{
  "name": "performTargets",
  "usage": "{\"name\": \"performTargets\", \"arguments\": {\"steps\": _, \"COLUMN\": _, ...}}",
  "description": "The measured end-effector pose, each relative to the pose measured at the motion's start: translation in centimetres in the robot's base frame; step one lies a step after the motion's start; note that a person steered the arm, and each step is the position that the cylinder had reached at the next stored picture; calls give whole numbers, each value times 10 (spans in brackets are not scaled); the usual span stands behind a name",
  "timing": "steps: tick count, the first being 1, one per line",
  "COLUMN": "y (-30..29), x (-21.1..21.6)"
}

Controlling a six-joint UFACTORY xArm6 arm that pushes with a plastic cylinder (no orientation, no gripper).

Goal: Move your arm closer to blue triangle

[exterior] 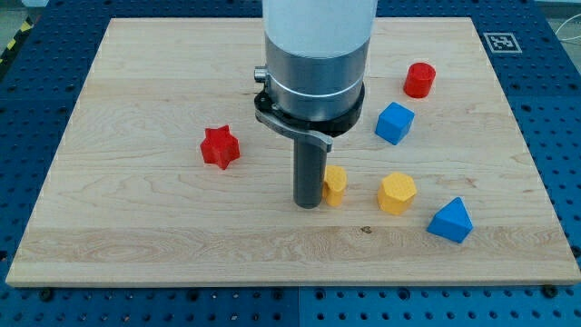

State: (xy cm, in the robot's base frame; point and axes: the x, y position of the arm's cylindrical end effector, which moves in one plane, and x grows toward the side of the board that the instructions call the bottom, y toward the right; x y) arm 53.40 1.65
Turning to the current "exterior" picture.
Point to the yellow hexagon block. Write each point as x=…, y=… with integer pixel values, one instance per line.
x=396, y=193

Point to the white fiducial marker tag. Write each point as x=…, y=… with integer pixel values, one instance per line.
x=502, y=43

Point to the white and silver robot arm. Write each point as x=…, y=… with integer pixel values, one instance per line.
x=312, y=79

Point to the red cylinder block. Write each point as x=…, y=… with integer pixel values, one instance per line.
x=419, y=80

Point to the blue cube block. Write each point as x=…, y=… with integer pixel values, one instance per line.
x=394, y=123

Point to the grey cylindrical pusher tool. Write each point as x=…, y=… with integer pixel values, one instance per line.
x=309, y=162

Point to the red star block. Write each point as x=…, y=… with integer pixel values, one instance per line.
x=220, y=147

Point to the wooden board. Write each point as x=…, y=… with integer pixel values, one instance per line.
x=129, y=202

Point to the yellow heart block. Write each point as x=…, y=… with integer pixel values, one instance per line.
x=334, y=185

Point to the blue triangle block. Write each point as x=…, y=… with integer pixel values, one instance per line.
x=452, y=221

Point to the black yellow hazard tape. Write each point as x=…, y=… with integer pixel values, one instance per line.
x=15, y=44

